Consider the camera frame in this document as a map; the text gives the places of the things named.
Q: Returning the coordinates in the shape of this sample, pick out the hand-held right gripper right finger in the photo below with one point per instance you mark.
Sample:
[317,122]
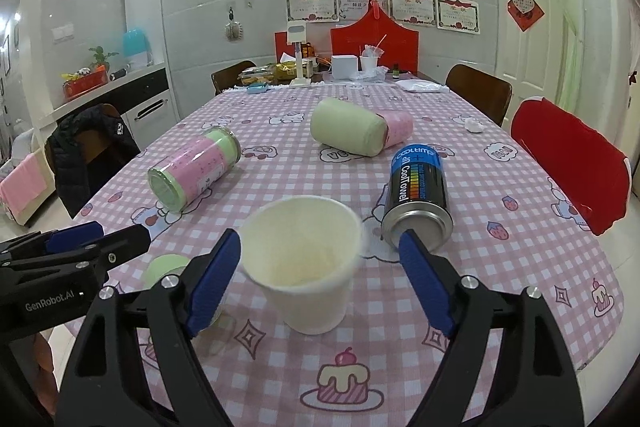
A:
[425,279]

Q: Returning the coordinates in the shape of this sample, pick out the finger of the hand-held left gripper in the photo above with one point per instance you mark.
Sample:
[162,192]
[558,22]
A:
[75,237]
[127,242]

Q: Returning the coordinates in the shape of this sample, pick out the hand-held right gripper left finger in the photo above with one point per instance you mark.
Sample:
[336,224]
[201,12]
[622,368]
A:
[212,279]

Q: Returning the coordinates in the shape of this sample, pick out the white paper cup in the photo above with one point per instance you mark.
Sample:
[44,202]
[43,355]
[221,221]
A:
[310,307]

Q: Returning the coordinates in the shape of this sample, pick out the white cup with straws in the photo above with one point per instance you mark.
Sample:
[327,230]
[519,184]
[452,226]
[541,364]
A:
[370,62]

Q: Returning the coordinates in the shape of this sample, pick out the light green round lid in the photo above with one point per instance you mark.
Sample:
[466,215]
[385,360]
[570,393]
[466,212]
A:
[162,269]

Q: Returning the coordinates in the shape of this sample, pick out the pink cloth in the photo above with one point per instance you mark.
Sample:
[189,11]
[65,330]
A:
[22,189]

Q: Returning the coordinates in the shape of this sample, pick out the black jacket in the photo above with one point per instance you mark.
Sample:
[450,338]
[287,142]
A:
[75,157]

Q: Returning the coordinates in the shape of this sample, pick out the black spray can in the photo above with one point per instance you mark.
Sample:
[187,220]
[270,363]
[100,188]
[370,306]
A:
[417,187]

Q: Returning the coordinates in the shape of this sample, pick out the pink green cylinder container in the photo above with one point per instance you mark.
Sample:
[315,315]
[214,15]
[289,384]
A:
[195,167]

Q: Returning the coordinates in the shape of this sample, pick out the pink checkered tablecloth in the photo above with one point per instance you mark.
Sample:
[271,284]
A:
[290,182]

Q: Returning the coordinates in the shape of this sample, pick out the white black cabinet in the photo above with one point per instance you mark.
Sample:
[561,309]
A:
[145,99]

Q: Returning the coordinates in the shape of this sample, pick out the red planter box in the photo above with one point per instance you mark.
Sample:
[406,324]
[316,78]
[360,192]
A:
[85,84]

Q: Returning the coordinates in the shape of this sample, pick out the crumpled white tissue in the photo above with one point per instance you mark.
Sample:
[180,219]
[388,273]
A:
[473,125]

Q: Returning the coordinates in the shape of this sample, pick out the pale yellow cylinder container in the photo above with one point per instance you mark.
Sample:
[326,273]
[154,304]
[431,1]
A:
[345,127]

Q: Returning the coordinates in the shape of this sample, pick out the green potted plant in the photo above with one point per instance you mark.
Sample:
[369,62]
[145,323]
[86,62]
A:
[101,57]

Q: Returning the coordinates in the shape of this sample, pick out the red covered chair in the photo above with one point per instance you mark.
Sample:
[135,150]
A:
[565,162]

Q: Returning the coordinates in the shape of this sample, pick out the white plastic bag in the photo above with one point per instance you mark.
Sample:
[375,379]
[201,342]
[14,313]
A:
[422,86]

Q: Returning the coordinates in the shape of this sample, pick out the small blue box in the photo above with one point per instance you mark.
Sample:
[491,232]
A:
[257,89]

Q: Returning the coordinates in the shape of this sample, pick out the brown wooden chair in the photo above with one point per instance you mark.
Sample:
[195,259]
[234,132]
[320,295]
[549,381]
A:
[480,89]
[230,74]

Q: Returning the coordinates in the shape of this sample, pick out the light blue appliance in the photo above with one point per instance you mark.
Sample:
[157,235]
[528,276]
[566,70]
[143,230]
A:
[136,44]

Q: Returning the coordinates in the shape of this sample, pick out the clear food container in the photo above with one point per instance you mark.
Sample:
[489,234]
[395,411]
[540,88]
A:
[255,77]

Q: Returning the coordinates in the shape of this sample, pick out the small green bottle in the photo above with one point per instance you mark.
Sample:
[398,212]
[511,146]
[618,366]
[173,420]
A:
[396,73]

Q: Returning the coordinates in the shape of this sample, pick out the yellow snack package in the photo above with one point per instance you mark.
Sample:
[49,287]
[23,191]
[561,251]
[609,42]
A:
[284,71]

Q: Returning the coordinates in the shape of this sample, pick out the white square box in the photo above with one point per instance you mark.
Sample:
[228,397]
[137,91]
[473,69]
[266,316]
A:
[343,67]

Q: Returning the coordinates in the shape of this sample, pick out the white door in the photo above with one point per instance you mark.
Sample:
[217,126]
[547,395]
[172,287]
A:
[530,72]

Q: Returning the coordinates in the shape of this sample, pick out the white desk stand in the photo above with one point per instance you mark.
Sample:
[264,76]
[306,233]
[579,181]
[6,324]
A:
[298,52]

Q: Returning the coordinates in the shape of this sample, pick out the red pointed chair back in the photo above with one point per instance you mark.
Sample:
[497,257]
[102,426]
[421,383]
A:
[375,32]

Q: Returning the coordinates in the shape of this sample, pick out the red diamond door decoration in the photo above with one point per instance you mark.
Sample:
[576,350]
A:
[525,9]

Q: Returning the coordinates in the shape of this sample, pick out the white wall switch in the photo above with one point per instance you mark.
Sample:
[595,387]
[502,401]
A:
[61,32]

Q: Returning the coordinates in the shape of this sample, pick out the round wall hook ornament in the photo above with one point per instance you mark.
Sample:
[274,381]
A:
[233,29]

